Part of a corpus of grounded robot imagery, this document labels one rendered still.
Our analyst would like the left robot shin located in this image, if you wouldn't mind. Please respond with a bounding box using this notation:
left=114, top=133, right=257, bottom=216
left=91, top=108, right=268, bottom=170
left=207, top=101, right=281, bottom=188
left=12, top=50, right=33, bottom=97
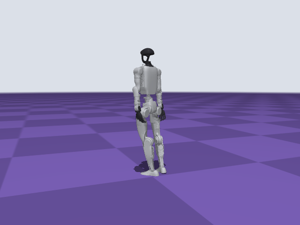
left=142, top=139, right=154, bottom=172

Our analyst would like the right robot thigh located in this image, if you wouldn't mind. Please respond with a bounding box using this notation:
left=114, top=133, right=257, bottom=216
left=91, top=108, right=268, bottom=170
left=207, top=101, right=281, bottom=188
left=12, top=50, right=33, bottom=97
left=150, top=106, right=162, bottom=144

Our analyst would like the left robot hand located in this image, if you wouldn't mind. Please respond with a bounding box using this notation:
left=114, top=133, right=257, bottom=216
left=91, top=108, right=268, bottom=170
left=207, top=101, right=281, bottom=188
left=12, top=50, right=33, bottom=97
left=135, top=106, right=146, bottom=123

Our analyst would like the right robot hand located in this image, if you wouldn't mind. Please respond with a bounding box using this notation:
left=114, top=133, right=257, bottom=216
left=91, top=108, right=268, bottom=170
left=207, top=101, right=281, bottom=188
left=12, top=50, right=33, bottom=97
left=159, top=104, right=166, bottom=121

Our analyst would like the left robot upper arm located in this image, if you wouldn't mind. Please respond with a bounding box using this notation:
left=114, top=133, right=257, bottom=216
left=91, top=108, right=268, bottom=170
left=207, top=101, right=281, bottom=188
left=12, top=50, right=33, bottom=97
left=133, top=67, right=143, bottom=93

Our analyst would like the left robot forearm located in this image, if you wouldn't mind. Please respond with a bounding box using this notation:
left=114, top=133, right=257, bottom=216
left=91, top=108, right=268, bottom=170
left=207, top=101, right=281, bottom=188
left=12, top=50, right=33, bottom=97
left=132, top=87, right=141, bottom=111

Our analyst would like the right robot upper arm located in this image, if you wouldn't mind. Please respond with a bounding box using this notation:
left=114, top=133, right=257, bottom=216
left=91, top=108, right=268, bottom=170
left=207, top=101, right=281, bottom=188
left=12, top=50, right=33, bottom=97
left=156, top=68, right=161, bottom=92

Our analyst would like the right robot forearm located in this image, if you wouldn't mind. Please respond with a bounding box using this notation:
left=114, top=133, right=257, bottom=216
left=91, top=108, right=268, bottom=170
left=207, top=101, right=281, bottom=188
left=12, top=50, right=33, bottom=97
left=156, top=90, right=163, bottom=108

